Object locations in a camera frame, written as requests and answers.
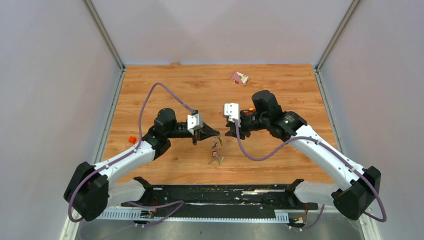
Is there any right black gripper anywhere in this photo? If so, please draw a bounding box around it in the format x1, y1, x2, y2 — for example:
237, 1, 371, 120
225, 112, 269, 140

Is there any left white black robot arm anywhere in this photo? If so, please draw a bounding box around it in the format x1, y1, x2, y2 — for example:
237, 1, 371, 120
63, 108, 220, 223

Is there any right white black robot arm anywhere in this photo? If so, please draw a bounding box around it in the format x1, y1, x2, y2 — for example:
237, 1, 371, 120
223, 90, 387, 222

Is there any toy brick car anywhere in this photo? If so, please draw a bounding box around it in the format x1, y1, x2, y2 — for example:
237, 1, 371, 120
244, 107, 257, 115

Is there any pink picture block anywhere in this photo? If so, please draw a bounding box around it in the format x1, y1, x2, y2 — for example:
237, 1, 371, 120
230, 71, 250, 86

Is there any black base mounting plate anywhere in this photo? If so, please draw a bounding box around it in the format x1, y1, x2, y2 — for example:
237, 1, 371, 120
137, 184, 319, 219

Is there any orange red brick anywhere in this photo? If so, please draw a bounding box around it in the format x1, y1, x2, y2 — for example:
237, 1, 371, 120
128, 136, 137, 144

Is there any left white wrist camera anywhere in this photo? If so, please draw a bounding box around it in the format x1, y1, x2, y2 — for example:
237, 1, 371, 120
186, 113, 204, 135

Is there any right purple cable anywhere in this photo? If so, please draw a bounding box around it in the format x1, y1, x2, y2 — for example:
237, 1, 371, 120
234, 120, 387, 231

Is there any purple cable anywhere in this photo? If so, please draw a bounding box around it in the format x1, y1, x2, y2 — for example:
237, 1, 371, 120
234, 120, 387, 231
67, 82, 196, 228

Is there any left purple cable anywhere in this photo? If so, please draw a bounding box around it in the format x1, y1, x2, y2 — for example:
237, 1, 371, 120
67, 82, 196, 228

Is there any slotted cable duct rail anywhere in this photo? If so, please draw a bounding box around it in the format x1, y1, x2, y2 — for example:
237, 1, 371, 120
99, 209, 290, 223

